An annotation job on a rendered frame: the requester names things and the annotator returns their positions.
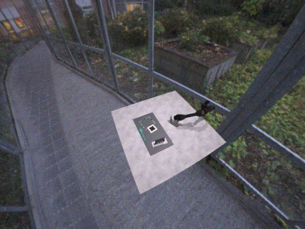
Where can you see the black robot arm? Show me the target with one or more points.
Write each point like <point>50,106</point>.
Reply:
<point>180,117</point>

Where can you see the beige square tile with dark centre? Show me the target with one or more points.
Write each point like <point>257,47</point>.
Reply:
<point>152,128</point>

